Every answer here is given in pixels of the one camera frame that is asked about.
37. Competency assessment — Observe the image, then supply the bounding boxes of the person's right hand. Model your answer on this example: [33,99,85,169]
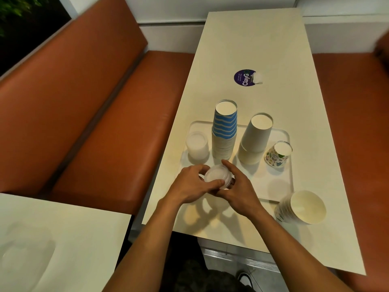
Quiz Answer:
[217,159,265,220]

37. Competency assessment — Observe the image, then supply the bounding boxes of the person's left hand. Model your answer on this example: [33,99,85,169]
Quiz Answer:
[165,164,224,205]

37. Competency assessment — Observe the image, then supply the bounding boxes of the clear plastic cup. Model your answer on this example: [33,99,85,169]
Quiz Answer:
[204,164,233,191]

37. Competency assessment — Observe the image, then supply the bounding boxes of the person's right forearm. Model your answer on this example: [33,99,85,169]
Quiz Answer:
[243,207,355,292]

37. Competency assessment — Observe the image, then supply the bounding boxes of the person's left forearm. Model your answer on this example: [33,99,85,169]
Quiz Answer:
[103,196,183,292]

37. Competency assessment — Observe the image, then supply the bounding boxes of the stack of white ribbed cups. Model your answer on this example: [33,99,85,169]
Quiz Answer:
[212,127,237,160]

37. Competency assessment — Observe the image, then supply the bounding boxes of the cream paper cup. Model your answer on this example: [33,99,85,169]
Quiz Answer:
[237,142,268,165]

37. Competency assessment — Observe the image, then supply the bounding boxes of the stack of translucent plastic cups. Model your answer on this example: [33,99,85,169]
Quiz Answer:
[186,131,210,162]

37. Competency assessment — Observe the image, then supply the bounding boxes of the white plastic tray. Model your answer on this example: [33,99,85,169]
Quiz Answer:
[179,120,295,205]

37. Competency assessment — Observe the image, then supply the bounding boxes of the metal table base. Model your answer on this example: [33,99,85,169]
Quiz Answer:
[197,238,281,273]

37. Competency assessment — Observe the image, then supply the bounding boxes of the floral printed paper cup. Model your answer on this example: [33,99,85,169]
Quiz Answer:
[265,141,293,169]

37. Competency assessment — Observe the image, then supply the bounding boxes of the stack of blue striped cups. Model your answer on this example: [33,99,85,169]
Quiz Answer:
[212,99,238,140]

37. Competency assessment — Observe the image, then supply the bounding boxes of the grey-white paper cup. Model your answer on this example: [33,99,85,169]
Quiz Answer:
[241,113,274,152]

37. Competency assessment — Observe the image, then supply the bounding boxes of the stack of patterned paper cups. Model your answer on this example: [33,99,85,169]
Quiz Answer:
[274,190,327,225]

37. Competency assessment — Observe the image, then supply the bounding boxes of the person's dark trousers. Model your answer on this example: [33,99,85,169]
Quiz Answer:
[172,258,254,292]

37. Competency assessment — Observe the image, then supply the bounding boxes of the person's black shoe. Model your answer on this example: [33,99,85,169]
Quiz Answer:
[236,271,253,292]

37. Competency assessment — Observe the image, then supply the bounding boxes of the round purple sticker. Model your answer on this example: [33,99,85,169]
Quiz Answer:
[234,69,264,87]

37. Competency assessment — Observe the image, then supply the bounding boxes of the orange upholstered bench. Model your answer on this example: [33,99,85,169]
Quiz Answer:
[0,0,195,216]
[312,30,389,292]

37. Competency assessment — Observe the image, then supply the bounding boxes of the dark window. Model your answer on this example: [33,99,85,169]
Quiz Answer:
[0,0,72,77]

